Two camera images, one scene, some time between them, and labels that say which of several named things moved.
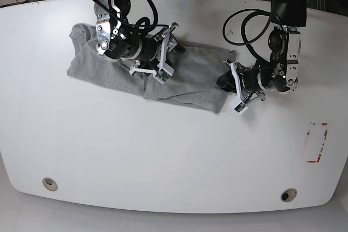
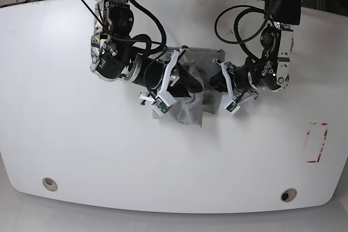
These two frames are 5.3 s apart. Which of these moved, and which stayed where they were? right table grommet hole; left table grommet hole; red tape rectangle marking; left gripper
Moved: left gripper
Stayed: right table grommet hole; red tape rectangle marking; left table grommet hole
